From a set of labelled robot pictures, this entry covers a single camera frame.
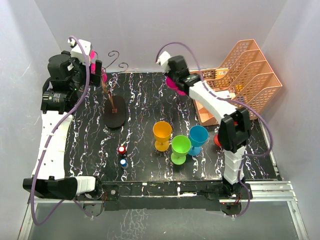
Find pink wine glass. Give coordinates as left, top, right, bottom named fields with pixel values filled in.
left=89, top=50, right=108, bottom=86
left=165, top=76, right=186, bottom=96

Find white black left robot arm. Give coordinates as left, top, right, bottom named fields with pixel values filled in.
left=22, top=50, right=104, bottom=200

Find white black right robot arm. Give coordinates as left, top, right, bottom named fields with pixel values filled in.
left=157, top=52, right=251, bottom=199

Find orange wine glass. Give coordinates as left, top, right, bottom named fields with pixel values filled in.
left=152, top=121, right=172, bottom=152

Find blue wine glass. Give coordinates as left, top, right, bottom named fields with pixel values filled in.
left=188, top=125, right=209, bottom=156

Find green wine glass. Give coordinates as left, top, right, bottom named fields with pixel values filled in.
left=170, top=135, right=191, bottom=165

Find red wine glass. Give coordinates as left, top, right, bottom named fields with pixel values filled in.
left=213, top=134, right=221, bottom=147

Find white red box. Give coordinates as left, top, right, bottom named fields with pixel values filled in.
left=216, top=90, right=236, bottom=100

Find peach plastic file organizer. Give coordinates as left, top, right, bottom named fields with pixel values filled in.
left=201, top=39, right=283, bottom=114

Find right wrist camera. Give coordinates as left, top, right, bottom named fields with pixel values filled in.
left=156, top=51, right=172, bottom=73

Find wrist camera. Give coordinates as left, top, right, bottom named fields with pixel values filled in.
left=67, top=37, right=93, bottom=62
left=156, top=51, right=172, bottom=73

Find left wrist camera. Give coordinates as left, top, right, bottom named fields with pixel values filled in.
left=67, top=37, right=93, bottom=62

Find copper wire wine glass rack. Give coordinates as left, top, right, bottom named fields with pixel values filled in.
left=100, top=50, right=127, bottom=130

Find aluminium base frame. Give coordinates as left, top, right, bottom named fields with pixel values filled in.
left=18, top=180, right=309, bottom=240

